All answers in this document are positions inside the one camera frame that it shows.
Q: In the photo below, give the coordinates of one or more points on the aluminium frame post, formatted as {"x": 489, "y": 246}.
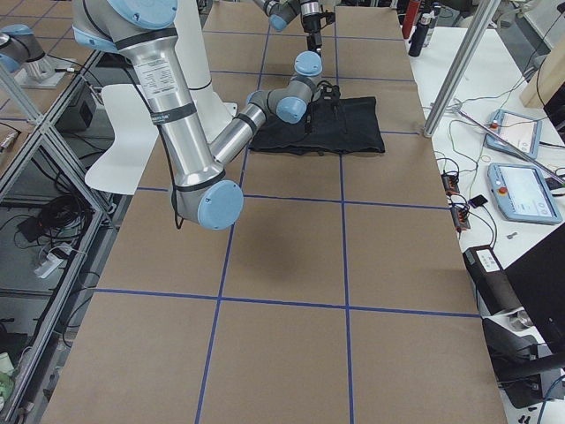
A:
{"x": 465, "y": 53}

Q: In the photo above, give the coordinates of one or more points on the far blue teach pendant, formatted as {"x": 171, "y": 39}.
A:
{"x": 521, "y": 132}

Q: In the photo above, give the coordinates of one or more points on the near blue teach pendant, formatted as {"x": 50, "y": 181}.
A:
{"x": 522, "y": 194}

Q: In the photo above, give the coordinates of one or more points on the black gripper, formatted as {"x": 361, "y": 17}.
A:
{"x": 311, "y": 24}
{"x": 334, "y": 104}

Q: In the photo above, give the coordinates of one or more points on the black graphic t-shirt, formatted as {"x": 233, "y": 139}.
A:
{"x": 340, "y": 127}

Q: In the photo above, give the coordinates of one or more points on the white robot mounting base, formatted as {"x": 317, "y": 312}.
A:
{"x": 213, "y": 112}

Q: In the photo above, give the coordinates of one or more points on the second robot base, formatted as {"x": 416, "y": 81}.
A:
{"x": 23, "y": 56}

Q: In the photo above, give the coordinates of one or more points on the red cylinder bottle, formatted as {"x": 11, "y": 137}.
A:
{"x": 409, "y": 18}

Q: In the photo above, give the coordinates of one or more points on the black monitor and stand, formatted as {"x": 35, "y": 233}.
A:
{"x": 527, "y": 371}

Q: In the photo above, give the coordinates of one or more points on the black box with label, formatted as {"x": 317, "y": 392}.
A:
{"x": 493, "y": 291}

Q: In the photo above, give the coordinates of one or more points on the electronics board with wires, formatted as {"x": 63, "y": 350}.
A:
{"x": 458, "y": 205}

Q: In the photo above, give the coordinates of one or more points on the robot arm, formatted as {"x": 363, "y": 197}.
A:
{"x": 281, "y": 13}
{"x": 164, "y": 43}

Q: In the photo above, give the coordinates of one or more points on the black water bottle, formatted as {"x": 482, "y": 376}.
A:
{"x": 418, "y": 37}

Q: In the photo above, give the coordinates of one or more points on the white chair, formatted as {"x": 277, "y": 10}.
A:
{"x": 120, "y": 168}

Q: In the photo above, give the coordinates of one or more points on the blue teach pendant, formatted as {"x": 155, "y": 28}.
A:
{"x": 522, "y": 194}
{"x": 521, "y": 132}

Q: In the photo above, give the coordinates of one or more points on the brown table mat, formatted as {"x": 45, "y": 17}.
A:
{"x": 340, "y": 295}

